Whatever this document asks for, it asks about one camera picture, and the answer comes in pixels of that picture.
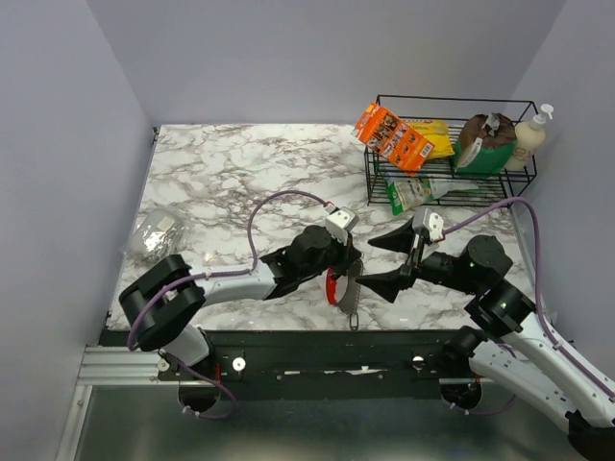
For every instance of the aluminium frame rail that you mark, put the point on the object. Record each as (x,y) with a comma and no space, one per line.
(117,366)

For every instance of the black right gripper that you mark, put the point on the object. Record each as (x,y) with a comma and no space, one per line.
(387,284)

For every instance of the black metal base rail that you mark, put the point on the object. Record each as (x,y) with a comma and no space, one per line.
(327,365)

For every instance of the yellow chips bag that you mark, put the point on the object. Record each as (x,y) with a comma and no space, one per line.
(437,133)

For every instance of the white pump lotion bottle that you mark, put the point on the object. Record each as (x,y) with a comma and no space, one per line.
(530,135)

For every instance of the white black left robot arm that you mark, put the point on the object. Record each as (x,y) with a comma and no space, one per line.
(163,301)

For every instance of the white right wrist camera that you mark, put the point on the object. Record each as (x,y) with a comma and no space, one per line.
(428,224)

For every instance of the green white snack packet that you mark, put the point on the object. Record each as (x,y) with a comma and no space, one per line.
(407,194)

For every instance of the clear bag of foil items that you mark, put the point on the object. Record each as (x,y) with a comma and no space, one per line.
(159,235)

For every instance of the black wire basket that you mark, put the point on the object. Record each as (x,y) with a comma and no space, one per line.
(454,112)

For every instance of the orange snack box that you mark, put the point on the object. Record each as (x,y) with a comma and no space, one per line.
(391,138)

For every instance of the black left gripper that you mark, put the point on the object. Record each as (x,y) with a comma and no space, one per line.
(346,254)

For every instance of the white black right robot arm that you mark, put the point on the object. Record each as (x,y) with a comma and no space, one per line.
(507,343)

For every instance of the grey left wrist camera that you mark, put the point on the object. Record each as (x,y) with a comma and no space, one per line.
(340,223)

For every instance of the green brown coffee bag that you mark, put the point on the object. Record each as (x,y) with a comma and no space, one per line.
(484,145)

